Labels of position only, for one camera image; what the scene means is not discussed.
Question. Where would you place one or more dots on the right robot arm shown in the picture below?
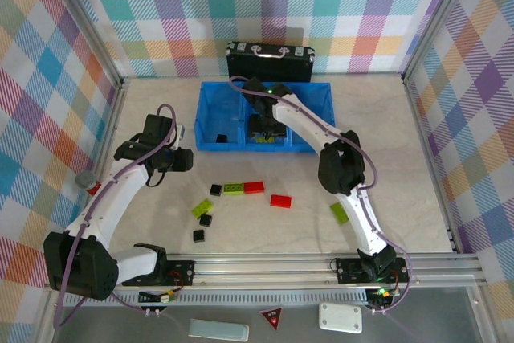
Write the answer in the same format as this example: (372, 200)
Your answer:
(341, 166)

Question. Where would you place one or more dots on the light blue flat box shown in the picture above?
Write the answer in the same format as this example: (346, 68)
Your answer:
(219, 329)

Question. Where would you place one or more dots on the red lego brick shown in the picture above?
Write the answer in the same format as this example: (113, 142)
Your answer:
(254, 187)
(281, 201)

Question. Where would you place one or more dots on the black square lego brick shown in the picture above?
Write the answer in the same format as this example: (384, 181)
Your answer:
(221, 138)
(205, 220)
(216, 189)
(198, 235)

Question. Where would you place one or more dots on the small yellow power connector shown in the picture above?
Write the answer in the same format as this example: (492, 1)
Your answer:
(168, 296)

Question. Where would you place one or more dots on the aluminium side rail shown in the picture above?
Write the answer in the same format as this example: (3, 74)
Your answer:
(113, 118)
(416, 118)

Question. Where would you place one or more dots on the perforated metal strip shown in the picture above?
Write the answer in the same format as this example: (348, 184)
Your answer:
(241, 299)

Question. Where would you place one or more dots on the small board with green light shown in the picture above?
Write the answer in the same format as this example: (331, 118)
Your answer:
(381, 294)

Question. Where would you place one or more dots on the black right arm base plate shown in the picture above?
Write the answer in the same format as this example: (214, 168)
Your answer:
(349, 270)

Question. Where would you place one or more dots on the blue three-compartment bin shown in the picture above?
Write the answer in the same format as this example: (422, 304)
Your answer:
(219, 114)

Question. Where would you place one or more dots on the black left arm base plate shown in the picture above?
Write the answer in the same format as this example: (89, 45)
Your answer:
(180, 272)

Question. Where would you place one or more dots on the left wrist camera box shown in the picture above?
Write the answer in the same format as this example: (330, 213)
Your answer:
(180, 132)

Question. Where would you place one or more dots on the aluminium mounting rail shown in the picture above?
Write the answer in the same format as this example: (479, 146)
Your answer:
(261, 270)

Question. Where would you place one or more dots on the red triangle sign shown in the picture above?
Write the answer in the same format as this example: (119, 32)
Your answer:
(271, 316)

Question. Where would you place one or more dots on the aluminium frame post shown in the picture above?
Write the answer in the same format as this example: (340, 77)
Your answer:
(437, 17)
(86, 17)

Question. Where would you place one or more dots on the white flat box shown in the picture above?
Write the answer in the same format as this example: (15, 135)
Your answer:
(340, 317)

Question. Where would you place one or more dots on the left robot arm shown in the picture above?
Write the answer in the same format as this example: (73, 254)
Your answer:
(116, 198)

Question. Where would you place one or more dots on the red cylinder with grey cap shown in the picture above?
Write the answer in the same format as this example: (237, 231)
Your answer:
(85, 179)

